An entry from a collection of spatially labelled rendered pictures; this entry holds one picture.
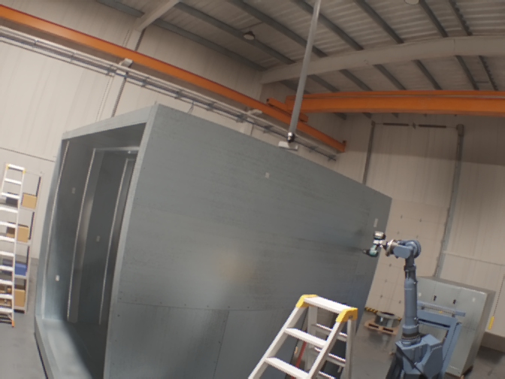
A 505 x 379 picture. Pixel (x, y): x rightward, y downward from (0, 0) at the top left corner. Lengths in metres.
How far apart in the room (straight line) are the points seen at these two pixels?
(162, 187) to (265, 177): 0.72
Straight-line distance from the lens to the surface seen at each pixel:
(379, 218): 3.64
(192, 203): 2.15
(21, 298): 6.74
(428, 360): 3.41
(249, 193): 2.37
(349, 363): 2.56
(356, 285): 3.57
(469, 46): 9.39
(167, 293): 2.20
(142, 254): 2.06
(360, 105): 11.57
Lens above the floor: 2.76
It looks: 2 degrees up
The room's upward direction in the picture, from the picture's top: 13 degrees clockwise
